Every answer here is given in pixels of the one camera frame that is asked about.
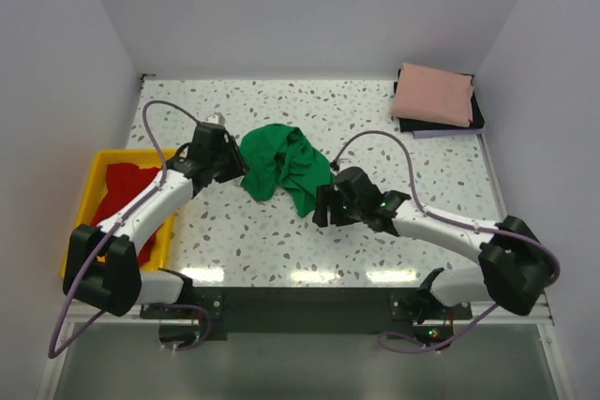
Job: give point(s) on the folded black t-shirt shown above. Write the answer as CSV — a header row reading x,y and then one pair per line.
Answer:
x,y
408,125

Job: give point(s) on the green t-shirt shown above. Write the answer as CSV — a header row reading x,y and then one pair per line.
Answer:
x,y
281,156

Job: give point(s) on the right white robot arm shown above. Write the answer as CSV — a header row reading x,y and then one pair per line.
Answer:
x,y
404,216

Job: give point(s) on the red t-shirt in bin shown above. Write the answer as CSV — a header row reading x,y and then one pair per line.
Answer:
x,y
124,182

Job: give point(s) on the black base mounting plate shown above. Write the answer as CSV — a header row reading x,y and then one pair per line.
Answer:
x,y
300,310

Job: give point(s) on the folded lavender t-shirt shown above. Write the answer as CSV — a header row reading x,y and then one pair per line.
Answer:
x,y
426,134

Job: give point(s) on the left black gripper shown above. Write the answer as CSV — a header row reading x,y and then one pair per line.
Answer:
x,y
238,167

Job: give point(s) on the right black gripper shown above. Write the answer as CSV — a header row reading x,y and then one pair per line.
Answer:
x,y
327,195

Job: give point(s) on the folded pink t-shirt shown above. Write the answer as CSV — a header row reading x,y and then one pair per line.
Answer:
x,y
432,95

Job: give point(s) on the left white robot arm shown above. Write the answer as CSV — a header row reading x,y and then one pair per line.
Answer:
x,y
102,268

